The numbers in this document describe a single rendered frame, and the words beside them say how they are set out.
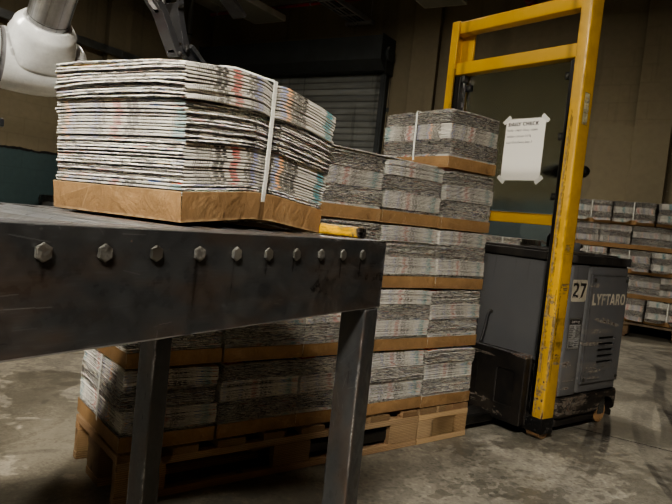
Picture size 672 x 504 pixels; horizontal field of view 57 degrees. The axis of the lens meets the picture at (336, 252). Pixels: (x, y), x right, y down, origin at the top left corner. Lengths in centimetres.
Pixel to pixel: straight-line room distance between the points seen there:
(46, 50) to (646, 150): 724
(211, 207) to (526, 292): 221
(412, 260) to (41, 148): 759
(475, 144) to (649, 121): 587
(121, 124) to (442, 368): 182
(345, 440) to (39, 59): 119
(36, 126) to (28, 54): 761
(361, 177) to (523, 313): 120
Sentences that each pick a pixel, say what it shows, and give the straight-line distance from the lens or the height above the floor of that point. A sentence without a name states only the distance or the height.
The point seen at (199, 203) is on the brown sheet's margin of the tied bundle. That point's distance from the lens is 91.
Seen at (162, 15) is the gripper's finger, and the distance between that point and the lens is 108.
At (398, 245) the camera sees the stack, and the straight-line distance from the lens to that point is 224.
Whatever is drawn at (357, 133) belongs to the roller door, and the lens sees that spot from 950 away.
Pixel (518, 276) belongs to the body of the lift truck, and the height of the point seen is 65.
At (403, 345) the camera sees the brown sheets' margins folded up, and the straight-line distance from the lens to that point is 233.
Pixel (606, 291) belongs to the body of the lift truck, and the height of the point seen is 63.
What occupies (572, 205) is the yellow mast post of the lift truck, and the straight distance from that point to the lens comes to 273.
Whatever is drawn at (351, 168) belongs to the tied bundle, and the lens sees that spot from 208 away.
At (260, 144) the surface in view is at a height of 94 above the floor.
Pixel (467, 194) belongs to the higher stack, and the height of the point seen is 98.
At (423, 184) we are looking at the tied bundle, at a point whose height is 99.
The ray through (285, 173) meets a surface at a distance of 107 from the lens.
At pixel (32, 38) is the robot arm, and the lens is 176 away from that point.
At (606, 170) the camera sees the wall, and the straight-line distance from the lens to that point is 834.
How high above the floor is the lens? 83
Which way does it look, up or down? 3 degrees down
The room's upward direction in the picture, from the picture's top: 6 degrees clockwise
